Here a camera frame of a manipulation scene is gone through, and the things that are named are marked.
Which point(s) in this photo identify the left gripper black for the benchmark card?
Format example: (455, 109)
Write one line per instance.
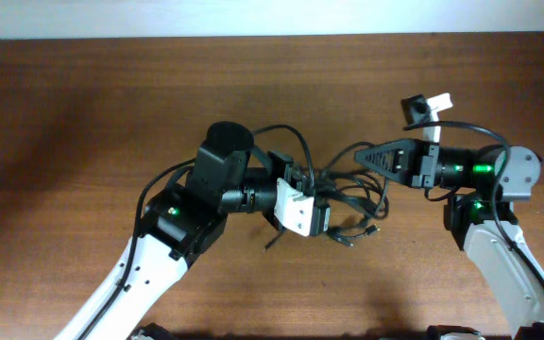
(281, 165)

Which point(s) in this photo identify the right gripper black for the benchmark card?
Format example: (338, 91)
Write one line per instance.
(429, 164)

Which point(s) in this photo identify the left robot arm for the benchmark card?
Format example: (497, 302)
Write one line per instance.
(229, 174)

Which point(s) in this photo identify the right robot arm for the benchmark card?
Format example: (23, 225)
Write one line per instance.
(484, 176)

